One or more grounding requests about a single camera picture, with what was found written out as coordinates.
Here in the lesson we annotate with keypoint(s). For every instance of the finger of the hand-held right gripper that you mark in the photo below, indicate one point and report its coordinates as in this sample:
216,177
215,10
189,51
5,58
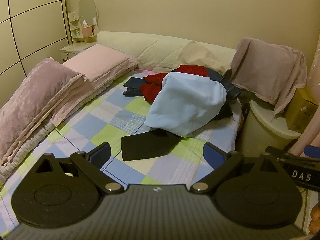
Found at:
312,151

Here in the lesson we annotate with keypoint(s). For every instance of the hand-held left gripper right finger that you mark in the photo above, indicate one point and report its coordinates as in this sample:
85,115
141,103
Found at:
212,153

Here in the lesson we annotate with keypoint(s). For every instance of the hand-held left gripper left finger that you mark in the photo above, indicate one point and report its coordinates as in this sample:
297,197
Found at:
101,153

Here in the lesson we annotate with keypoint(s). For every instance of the light blue sweatshirt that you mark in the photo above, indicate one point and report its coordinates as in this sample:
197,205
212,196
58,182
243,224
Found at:
185,105

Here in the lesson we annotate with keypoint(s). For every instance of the person's right hand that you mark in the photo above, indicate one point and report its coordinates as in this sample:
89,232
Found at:
316,217

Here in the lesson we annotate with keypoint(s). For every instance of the checked bed sheet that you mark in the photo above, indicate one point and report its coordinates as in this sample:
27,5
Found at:
82,130

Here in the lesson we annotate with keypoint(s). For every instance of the cardboard box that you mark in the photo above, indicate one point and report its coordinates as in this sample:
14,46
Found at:
300,112

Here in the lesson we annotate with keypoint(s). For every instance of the black pants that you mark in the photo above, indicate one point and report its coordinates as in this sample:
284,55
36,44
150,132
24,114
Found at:
147,145

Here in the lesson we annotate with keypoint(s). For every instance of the cream round cabinet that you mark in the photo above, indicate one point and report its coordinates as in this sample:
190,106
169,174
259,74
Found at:
260,132

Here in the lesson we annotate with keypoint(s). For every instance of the dark blue jeans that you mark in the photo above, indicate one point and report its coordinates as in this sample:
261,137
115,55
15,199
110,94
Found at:
133,86

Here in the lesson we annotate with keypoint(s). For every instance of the red knitted garment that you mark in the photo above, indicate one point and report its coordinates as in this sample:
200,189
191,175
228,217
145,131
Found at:
152,87

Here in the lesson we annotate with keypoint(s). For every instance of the mauve velvet pillow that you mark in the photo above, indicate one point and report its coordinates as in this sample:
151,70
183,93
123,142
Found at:
37,92

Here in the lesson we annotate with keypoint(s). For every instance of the light pink pillow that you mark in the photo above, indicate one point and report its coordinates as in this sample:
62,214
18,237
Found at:
100,60

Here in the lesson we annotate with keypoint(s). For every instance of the mauve blanket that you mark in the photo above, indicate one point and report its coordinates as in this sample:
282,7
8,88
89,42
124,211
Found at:
265,70

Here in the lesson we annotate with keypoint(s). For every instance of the white dressing table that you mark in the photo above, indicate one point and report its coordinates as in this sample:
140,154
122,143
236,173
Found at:
72,48

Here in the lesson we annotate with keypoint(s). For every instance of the cream headboard cushion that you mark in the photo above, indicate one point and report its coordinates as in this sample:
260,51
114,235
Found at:
150,47

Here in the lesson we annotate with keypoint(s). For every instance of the pink tissue box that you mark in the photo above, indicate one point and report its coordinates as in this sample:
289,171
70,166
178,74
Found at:
87,30

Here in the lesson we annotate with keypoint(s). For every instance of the cream panelled wardrobe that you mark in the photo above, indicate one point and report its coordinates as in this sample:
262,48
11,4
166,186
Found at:
30,30

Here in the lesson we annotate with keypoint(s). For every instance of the oval vanity mirror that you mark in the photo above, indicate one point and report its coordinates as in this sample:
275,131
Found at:
87,8

